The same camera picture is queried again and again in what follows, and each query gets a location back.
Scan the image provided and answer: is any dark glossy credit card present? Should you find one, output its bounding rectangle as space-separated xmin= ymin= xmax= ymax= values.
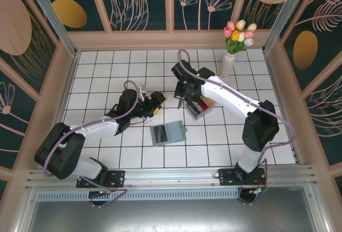
xmin=152 ymin=125 xmax=169 ymax=144

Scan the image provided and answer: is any white ribbed vase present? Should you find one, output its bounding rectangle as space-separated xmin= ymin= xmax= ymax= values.
xmin=219 ymin=51 xmax=237 ymax=79

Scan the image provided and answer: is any pastel tulip bouquet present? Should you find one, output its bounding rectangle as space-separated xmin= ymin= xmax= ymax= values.
xmin=223 ymin=19 xmax=258 ymax=56

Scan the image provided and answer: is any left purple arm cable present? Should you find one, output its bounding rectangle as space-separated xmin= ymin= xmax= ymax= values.
xmin=42 ymin=80 xmax=148 ymax=209

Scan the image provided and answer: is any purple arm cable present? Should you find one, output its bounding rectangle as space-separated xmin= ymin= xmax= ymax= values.
xmin=42 ymin=80 xmax=148 ymax=209
xmin=177 ymin=49 xmax=298 ymax=206

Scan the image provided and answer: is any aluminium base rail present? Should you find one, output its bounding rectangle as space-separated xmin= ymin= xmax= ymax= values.
xmin=25 ymin=164 xmax=318 ymax=190

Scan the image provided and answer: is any grey slotted cable duct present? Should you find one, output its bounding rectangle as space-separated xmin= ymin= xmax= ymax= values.
xmin=36 ymin=190 xmax=241 ymax=202

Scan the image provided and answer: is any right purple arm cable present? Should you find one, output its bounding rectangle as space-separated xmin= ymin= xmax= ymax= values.
xmin=177 ymin=49 xmax=298 ymax=206

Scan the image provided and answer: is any coloured power wires bundle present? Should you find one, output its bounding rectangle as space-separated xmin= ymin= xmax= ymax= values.
xmin=248 ymin=174 xmax=268 ymax=197

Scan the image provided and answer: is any aluminium frame post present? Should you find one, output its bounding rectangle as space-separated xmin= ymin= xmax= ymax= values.
xmin=21 ymin=0 xmax=81 ymax=58
xmin=262 ymin=0 xmax=314 ymax=55

